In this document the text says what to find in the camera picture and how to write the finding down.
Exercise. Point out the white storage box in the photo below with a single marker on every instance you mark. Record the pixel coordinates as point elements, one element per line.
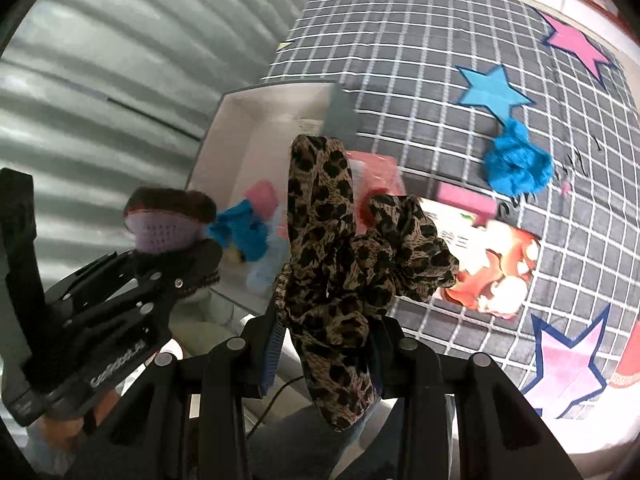
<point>260,110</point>

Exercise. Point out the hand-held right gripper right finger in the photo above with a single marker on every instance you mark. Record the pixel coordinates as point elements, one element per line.
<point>377,360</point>

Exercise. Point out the red fabric item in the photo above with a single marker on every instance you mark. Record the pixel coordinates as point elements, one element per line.
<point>625,360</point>

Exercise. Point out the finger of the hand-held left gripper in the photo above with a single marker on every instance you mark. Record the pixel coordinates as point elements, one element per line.
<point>135,265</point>
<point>192,267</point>

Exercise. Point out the grey checked star blanket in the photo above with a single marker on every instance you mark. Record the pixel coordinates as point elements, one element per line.
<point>425,85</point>

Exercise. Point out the pink foam sponge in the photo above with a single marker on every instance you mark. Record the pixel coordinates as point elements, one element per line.
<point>262,197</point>

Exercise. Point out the leopard print scrunchie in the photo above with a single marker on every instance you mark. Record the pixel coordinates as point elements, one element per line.
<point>325,240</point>

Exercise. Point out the blue fuzzy cloth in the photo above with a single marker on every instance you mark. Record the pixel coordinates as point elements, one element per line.
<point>240,232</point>
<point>517,167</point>

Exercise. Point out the pink textured towel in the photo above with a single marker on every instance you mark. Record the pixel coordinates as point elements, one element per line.
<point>377,170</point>

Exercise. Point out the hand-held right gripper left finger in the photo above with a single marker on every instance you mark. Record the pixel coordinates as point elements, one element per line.
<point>267,355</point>

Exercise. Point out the pale blue soft cloth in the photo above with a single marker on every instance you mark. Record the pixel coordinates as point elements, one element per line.
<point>265,270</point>

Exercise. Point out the person's left hand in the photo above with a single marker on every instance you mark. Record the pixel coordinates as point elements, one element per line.
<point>65,427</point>

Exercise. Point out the brown and pink knit hat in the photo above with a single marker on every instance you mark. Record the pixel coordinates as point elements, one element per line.
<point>160,225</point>

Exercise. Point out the fox print flat box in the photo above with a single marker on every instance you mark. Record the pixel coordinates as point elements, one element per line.
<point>500,270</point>

